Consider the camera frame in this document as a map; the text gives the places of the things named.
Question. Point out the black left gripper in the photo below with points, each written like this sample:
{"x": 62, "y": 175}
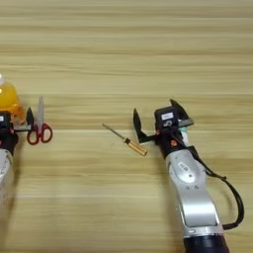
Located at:
{"x": 8, "y": 140}

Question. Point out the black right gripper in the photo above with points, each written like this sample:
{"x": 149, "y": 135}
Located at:
{"x": 169, "y": 146}

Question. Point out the orange juice bottle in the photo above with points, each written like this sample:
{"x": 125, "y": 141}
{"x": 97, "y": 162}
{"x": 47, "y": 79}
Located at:
{"x": 7, "y": 97}

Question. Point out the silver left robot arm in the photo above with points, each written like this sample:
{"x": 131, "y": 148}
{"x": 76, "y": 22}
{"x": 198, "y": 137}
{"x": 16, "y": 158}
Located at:
{"x": 5, "y": 178}

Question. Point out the right gripper labelled black box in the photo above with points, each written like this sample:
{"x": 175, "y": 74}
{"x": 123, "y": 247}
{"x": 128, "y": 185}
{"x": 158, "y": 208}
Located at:
{"x": 166, "y": 117}

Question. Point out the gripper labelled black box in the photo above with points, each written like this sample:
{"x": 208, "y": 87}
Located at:
{"x": 166, "y": 117}
{"x": 5, "y": 120}

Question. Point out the left gripper labelled black box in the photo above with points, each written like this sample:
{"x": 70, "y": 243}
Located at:
{"x": 5, "y": 120}

